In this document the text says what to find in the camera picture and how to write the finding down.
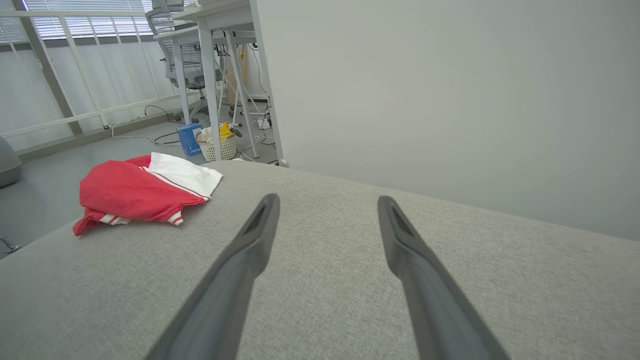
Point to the white window blinds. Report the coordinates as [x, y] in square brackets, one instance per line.
[115, 25]

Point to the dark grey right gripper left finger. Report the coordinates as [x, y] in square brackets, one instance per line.
[230, 290]

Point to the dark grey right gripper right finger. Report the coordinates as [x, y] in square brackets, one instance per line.
[435, 300]

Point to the red and white basketball jersey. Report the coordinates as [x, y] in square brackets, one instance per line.
[130, 195]

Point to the blue cardboard box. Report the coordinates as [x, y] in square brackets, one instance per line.
[189, 140]

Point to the yellow cloth item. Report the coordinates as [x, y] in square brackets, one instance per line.
[225, 130]

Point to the grey mesh office chair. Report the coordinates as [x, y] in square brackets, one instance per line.
[175, 65]

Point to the white window railing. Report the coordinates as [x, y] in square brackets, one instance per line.
[100, 13]

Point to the white plastic laundry basket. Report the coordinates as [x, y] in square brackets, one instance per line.
[225, 150]

